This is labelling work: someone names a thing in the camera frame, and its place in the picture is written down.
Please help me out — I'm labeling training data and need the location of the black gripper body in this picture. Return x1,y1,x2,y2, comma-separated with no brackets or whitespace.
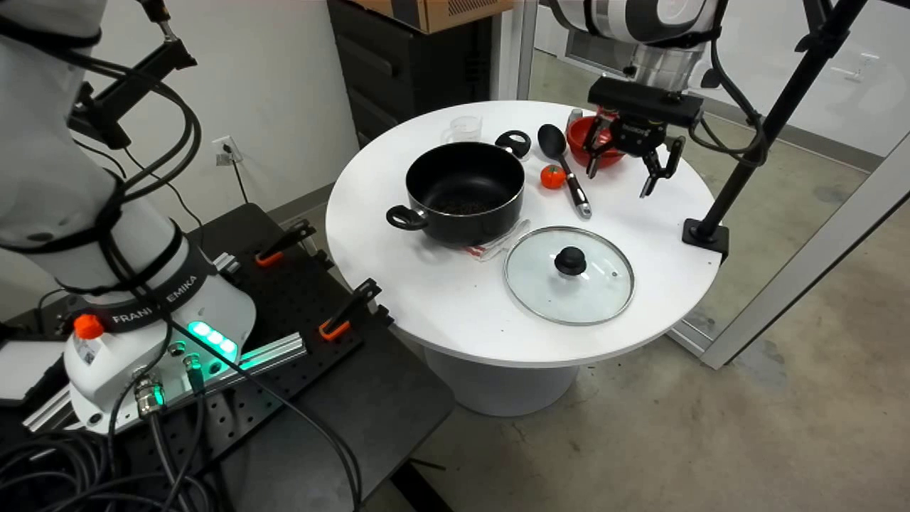
589,77,702,153

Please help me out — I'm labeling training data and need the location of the glass lid black knob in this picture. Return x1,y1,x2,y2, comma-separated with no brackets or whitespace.
503,225,635,326

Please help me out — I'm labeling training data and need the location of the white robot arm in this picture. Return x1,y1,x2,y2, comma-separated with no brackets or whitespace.
0,40,719,416

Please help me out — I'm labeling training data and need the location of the black cooking pot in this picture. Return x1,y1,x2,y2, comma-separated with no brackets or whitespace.
387,130,531,246

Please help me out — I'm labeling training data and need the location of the red bowl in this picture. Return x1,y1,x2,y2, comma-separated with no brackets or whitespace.
568,114,622,171

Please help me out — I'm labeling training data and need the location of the round white table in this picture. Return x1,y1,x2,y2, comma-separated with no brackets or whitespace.
328,100,722,416

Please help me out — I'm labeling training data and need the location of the cardboard box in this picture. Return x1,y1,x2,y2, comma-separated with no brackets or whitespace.
355,0,517,33

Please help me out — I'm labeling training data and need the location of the black cabinet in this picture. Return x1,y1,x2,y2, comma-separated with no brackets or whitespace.
328,0,493,145

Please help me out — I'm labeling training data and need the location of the orange black clamp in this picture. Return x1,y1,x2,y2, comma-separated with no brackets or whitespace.
319,279,380,343
254,218,315,268

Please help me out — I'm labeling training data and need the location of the black spoon steel handle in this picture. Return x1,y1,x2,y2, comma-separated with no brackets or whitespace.
537,126,591,218

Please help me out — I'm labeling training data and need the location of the black camera tripod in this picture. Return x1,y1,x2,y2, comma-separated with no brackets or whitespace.
682,0,868,255

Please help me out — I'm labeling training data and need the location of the aluminium rail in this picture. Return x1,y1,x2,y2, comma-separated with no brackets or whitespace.
23,329,306,436

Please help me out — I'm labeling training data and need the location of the black mounting base plate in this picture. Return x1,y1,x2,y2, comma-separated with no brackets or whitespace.
0,246,456,512

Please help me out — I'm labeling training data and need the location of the wall power outlet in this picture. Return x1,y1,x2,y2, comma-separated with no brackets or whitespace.
212,137,239,164

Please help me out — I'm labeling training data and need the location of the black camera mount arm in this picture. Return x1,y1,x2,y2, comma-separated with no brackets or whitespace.
67,0,194,148

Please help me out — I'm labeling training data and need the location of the bundle of black cables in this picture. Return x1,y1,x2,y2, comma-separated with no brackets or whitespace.
0,379,366,512

